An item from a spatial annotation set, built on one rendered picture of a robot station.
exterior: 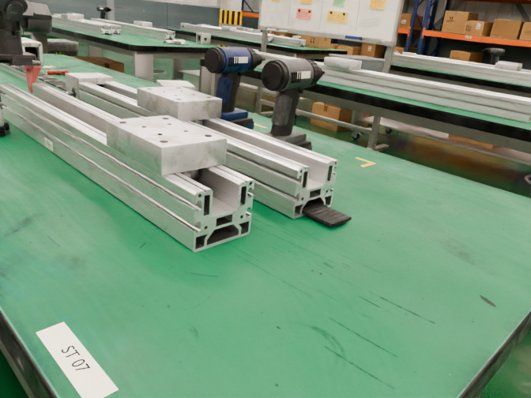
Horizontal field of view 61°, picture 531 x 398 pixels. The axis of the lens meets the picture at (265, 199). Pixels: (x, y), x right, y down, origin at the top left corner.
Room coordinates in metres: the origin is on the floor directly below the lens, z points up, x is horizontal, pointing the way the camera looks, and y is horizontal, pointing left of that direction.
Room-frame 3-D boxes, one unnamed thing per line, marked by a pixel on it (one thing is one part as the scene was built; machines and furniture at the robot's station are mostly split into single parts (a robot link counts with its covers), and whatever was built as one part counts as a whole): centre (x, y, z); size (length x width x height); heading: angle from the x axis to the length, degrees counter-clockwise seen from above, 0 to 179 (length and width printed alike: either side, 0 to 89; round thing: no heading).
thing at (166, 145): (0.65, 0.16, 0.87); 0.16 x 0.11 x 0.07; 46
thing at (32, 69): (1.17, 0.66, 0.87); 0.07 x 0.07 x 0.09; 48
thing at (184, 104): (0.96, 0.21, 0.87); 0.16 x 0.11 x 0.07; 46
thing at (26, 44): (2.01, 1.11, 0.83); 0.11 x 0.10 x 0.10; 140
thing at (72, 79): (1.26, 0.53, 0.83); 0.12 x 0.09 x 0.10; 136
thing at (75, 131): (0.82, 0.34, 0.82); 0.80 x 0.10 x 0.09; 46
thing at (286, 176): (0.96, 0.21, 0.82); 0.80 x 0.10 x 0.09; 46
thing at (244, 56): (1.14, 0.10, 0.89); 0.20 x 0.08 x 0.22; 144
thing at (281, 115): (0.97, -0.04, 0.89); 0.20 x 0.08 x 0.22; 145
